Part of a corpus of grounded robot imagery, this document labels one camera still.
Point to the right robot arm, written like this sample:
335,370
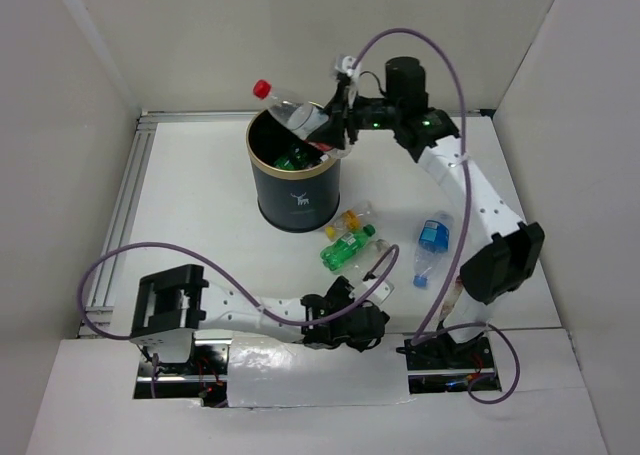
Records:
507,247

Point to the blue label water bottle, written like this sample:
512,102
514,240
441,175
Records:
432,247

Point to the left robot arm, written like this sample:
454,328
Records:
173,305

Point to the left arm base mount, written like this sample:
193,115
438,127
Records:
203,377

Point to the small yellow cap bottle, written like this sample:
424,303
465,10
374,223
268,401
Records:
353,218

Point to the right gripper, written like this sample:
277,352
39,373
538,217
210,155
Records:
339,118

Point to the red label water bottle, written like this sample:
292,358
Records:
294,113

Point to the dark green round bin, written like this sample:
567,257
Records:
291,201

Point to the clear plastic jar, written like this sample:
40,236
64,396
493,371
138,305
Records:
356,271

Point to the aluminium frame rail left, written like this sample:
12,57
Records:
100,301

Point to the green bottle with cap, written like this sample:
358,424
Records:
346,247

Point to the red cap drink bottle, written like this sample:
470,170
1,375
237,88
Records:
450,299

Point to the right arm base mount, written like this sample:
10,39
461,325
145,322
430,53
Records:
439,365

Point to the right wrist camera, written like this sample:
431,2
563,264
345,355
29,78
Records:
348,66

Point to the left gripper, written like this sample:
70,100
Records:
340,292

